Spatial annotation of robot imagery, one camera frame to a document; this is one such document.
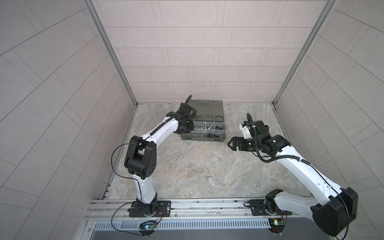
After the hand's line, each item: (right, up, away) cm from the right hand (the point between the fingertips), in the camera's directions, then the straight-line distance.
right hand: (233, 144), depth 77 cm
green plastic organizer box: (-11, +9, +25) cm, 29 cm away
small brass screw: (-22, -16, +7) cm, 28 cm away
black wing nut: (-9, +2, +20) cm, 22 cm away
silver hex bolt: (-11, +7, +22) cm, 26 cm away
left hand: (-20, +8, +14) cm, 26 cm away
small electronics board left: (-41, -33, -12) cm, 54 cm away
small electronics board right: (+18, -35, -9) cm, 41 cm away
